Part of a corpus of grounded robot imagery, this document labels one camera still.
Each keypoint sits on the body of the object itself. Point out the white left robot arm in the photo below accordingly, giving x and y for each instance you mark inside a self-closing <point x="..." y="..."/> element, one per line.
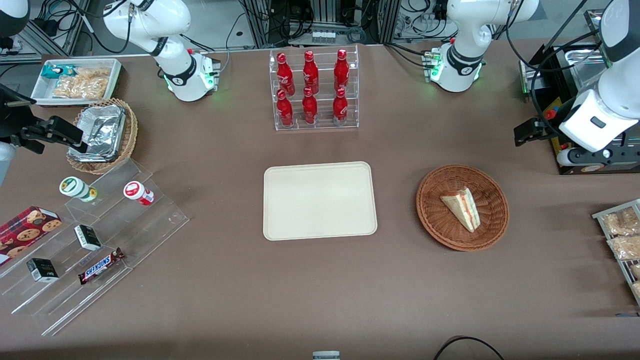
<point x="465" y="30"/>

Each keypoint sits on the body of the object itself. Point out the white power strip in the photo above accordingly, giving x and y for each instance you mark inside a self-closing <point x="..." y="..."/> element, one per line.
<point x="323" y="36"/>

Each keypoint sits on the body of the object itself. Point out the white rectangular snack bin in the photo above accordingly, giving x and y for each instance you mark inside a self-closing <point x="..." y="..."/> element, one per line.
<point x="40" y="92"/>

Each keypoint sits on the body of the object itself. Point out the clear bag of pastries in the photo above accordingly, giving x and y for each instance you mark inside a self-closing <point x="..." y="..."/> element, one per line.
<point x="637" y="290"/>
<point x="620" y="222"/>
<point x="625" y="247"/>
<point x="636" y="271"/>

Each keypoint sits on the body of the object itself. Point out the grey device at table edge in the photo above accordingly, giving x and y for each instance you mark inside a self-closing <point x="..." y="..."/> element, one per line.
<point x="326" y="355"/>

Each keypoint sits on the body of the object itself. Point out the small black box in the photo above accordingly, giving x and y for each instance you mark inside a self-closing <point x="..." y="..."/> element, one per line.
<point x="88" y="238"/>
<point x="42" y="270"/>

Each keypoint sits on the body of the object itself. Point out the clear bag of chips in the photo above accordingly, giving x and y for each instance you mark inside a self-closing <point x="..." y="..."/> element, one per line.
<point x="82" y="84"/>

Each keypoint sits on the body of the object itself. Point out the red lid cup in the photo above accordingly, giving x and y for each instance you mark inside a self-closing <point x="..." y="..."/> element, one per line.
<point x="136" y="192"/>

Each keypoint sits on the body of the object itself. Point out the clear acrylic bottle rack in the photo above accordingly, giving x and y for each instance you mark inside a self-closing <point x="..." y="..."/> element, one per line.
<point x="325" y="107"/>

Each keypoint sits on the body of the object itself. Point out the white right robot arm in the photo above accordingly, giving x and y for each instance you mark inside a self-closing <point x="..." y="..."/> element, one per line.
<point x="170" y="30"/>

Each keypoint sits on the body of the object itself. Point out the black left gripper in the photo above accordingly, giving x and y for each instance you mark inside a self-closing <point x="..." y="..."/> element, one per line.
<point x="546" y="126"/>

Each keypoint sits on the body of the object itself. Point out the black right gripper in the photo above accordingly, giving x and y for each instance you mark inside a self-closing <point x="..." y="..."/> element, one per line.
<point x="11" y="122"/>

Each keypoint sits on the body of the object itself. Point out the teal snack packet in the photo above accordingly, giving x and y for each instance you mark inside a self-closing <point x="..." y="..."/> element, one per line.
<point x="55" y="71"/>

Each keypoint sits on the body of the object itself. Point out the brown wicker basket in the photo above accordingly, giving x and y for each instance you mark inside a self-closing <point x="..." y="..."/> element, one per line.
<point x="450" y="225"/>

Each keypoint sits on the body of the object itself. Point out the red emergency button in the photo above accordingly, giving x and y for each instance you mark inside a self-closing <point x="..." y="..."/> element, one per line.
<point x="551" y="114"/>

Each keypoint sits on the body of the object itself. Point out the green lid cup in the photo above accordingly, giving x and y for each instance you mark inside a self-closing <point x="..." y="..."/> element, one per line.
<point x="75" y="188"/>

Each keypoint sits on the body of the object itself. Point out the beige plastic tray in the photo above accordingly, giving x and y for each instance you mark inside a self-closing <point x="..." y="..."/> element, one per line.
<point x="320" y="200"/>

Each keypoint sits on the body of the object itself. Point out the clear acrylic stepped shelf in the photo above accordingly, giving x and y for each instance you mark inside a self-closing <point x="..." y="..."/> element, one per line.
<point x="130" y="230"/>

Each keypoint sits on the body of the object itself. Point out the red cola bottle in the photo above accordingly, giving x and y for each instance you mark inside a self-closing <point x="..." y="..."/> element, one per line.
<point x="310" y="70"/>
<point x="341" y="67"/>
<point x="340" y="107"/>
<point x="285" y="110"/>
<point x="309" y="107"/>
<point x="285" y="72"/>

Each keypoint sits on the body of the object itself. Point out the light wicker basket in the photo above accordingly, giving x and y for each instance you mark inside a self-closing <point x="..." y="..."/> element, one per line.
<point x="127" y="135"/>

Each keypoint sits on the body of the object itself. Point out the black food warmer cabinet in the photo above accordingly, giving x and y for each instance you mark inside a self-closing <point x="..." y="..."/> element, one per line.
<point x="550" y="107"/>

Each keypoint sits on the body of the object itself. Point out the Snickers bar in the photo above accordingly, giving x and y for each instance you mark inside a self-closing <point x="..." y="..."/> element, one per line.
<point x="100" y="266"/>

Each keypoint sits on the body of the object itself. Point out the aluminium foil container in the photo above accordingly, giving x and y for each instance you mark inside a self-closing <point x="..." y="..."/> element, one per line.
<point x="102" y="127"/>

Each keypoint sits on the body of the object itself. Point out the steel warmer pan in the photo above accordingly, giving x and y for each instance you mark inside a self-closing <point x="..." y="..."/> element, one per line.
<point x="582" y="65"/>

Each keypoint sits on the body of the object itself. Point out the red cookie box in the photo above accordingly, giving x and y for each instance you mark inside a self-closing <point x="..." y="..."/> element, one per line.
<point x="25" y="230"/>

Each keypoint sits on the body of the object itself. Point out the aluminium frame rack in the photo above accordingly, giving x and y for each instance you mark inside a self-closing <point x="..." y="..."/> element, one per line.
<point x="260" y="20"/>

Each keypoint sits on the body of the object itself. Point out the triangular sandwich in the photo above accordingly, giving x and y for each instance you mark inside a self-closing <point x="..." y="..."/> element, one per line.
<point x="462" y="207"/>

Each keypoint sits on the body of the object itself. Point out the black power adapter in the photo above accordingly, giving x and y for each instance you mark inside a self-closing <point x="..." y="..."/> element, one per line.
<point x="45" y="26"/>

